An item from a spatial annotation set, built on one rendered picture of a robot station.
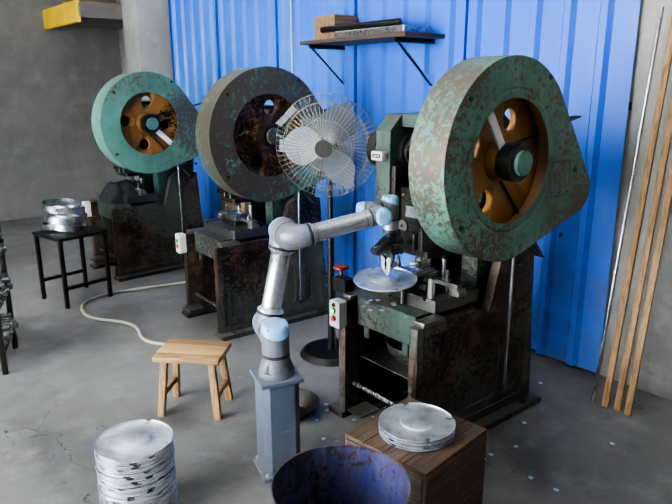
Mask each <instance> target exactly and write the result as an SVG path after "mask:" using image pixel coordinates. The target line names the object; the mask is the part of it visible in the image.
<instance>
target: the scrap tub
mask: <svg viewBox="0 0 672 504"><path fill-rule="evenodd" d="M411 494H412V484H411V480H410V477H409V475H408V473H407V472H406V470H405V469H404V468H403V467H402V466H401V465H400V464H399V463H398V462H397V461H396V460H394V459H393V458H391V457H390V456H388V455H386V454H384V453H382V452H379V451H377V450H374V449H371V448H367V447H362V446H356V445H342V444H340V445H326V446H320V447H315V448H311V449H308V450H305V451H303V452H300V453H298V454H296V455H294V456H292V457H291V458H289V459H288V460H286V461H285V462H284V463H283V464H282V465H281V466H280V467H279V468H278V469H277V470H276V472H275V474H274V475H273V478H272V481H271V496H272V501H273V504H410V498H411Z"/></svg>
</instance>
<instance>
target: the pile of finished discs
mask: <svg viewBox="0 0 672 504"><path fill-rule="evenodd" d="M451 416H452V415H451V414H449V413H448V412H447V411H445V410H444V409H442V408H439V407H437V406H434V405H430V404H425V403H415V402H410V403H409V404H406V406H405V404H402V403H401V404H396V405H393V406H391V407H389V408H387V409H385V410H384V411H383V412H382V413H381V414H380V416H379V434H380V436H381V437H382V438H383V440H384V441H386V442H387V443H388V444H390V445H392V446H393V444H395V445H397V446H394V447H396V448H399V449H402V450H406V451H412V452H431V451H436V450H439V449H442V448H444V447H446V446H448V445H449V444H450V443H451V442H452V441H453V440H454V437H455V429H456V423H455V420H454V419H451V418H452V417H451ZM446 444H448V445H446Z"/></svg>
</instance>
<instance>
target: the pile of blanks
mask: <svg viewBox="0 0 672 504"><path fill-rule="evenodd" d="M174 452H175V447H174V439H173V438H172V440H171V442H170V444H169V445H168V446H167V447H166V448H165V449H163V450H162V451H160V452H159V453H157V454H155V455H153V456H150V457H148V458H145V459H141V460H137V461H130V462H119V461H117V462H114V461H108V460H105V459H103V458H101V457H99V456H98V455H97V454H96V453H95V451H94V456H95V462H96V463H95V469H96V473H97V480H98V482H97V487H98V491H99V499H100V504H178V490H177V475H176V465H175V457H174V456H175V453H174Z"/></svg>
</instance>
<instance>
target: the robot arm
mask: <svg viewBox="0 0 672 504"><path fill-rule="evenodd" d="M377 225H381V226H382V233H385V234H386V235H384V236H383V237H382V238H381V239H380V240H379V241H378V242H377V243H376V244H375V245H374V246H373V247H372V248H371V249H370V251H371V253H372V254H373V255H376V256H379V259H380V263H381V265H382V268H383V270H384V272H385V274H386V275H387V276H388V275H389V274H390V272H391V270H392V269H394V268H395V267H397V265H398V263H397V262H395V255H399V254H403V242H401V229H398V228H399V198H398V196H396V195H383V196H382V200H379V201H364V202H358V203H357V205H356V213H352V214H348V215H345V216H341V217H337V218H333V219H329V220H326V221H322V222H318V223H314V224H310V223H305V224H296V223H295V222H294V221H293V220H292V219H290V218H286V217H279V218H276V219H275V220H273V221H272V222H271V224H270V226H269V229H268V232H269V236H270V239H269V245H268V248H269V249H270V251H271V254H270V260H269V266H268V271H267V277H266V283H265V289H264V294H263V300H262V304H261V305H260V306H258V308H257V313H256V314H255V315H254V317H253V321H252V324H253V329H254V331H255V333H256V334H257V335H258V337H259V339H260V340H261V343H262V359H261V363H260V366H259V370H258V373H259V377H260V378H261V379H263V380H266V381H272V382H277V381H284V380H287V379H289V378H291V377H292V376H293V375H294V366H293V363H292V361H291V358H290V344H289V333H290V329H289V324H288V322H287V321H286V320H285V319H283V314H284V311H283V309H282V308H281V306H282V300H283V295H284V289H285V284H286V279H287V273H288V268H289V262H290V257H291V254H293V253H294V252H295V250H298V249H302V248H306V247H310V246H313V245H315V244H316V242H318V241H322V240H326V239H329V238H333V237H337V236H340V235H344V234H347V233H351V232H355V231H358V230H362V229H366V228H369V227H373V226H377ZM400 246H402V251H401V249H400ZM400 251H401V252H400Z"/></svg>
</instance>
